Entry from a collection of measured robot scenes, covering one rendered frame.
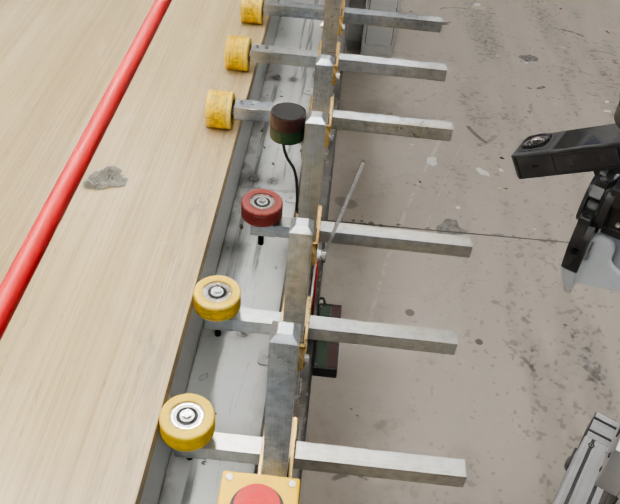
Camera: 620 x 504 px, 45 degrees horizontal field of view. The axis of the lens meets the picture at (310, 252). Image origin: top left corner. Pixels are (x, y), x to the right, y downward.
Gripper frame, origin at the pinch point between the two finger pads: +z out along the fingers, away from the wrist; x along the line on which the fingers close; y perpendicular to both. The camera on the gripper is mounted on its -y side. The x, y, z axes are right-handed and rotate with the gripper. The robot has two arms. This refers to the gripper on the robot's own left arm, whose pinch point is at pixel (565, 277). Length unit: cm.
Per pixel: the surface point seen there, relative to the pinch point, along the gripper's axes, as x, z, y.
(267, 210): 31, 41, -57
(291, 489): -30.2, 9.5, -11.8
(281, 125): 28, 19, -53
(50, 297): -9, 41, -72
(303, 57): 77, 36, -80
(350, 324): 20, 46, -31
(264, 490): -32.2, 8.4, -13.3
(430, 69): 91, 36, -53
